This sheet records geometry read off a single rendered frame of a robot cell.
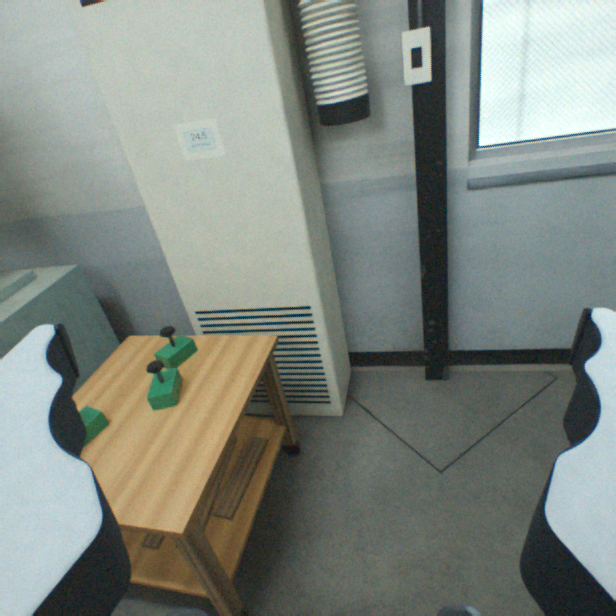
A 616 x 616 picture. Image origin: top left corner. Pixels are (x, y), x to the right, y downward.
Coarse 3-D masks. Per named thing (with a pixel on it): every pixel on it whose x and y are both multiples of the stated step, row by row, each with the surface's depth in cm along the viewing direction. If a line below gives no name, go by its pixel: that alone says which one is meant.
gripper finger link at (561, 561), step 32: (608, 320) 10; (576, 352) 10; (608, 352) 9; (576, 384) 9; (608, 384) 8; (576, 416) 8; (608, 416) 7; (576, 448) 7; (608, 448) 7; (576, 480) 6; (608, 480) 6; (544, 512) 6; (576, 512) 6; (608, 512) 6; (544, 544) 6; (576, 544) 5; (608, 544) 5; (544, 576) 6; (576, 576) 5; (608, 576) 5; (544, 608) 6; (576, 608) 5; (608, 608) 5
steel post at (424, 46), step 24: (408, 0) 112; (432, 0) 111; (432, 24) 114; (408, 48) 115; (432, 48) 117; (408, 72) 118; (432, 72) 120; (432, 96) 123; (432, 120) 126; (432, 144) 130; (432, 168) 134; (432, 192) 138; (432, 216) 142; (432, 240) 147; (432, 264) 152; (432, 288) 157; (432, 312) 163; (432, 336) 169; (432, 360) 175
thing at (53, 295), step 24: (0, 288) 156; (24, 288) 162; (48, 288) 159; (72, 288) 170; (0, 312) 147; (24, 312) 149; (48, 312) 159; (72, 312) 170; (96, 312) 182; (0, 336) 140; (24, 336) 149; (72, 336) 169; (96, 336) 182; (96, 360) 181
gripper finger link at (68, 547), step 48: (48, 336) 10; (0, 384) 9; (48, 384) 8; (0, 432) 7; (48, 432) 7; (0, 480) 7; (48, 480) 7; (96, 480) 7; (0, 528) 6; (48, 528) 6; (96, 528) 6; (0, 576) 5; (48, 576) 5; (96, 576) 6
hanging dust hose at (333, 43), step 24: (312, 0) 107; (336, 0) 107; (312, 24) 110; (336, 24) 109; (312, 48) 114; (336, 48) 112; (312, 72) 119; (336, 72) 114; (360, 72) 117; (336, 96) 118; (360, 96) 119; (336, 120) 121
